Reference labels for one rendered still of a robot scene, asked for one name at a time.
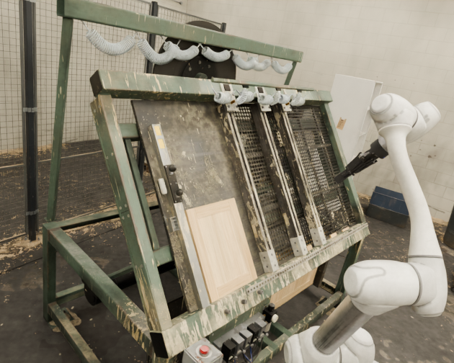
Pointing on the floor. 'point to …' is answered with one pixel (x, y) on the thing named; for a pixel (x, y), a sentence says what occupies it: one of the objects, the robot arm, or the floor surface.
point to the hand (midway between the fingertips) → (342, 176)
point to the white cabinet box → (352, 111)
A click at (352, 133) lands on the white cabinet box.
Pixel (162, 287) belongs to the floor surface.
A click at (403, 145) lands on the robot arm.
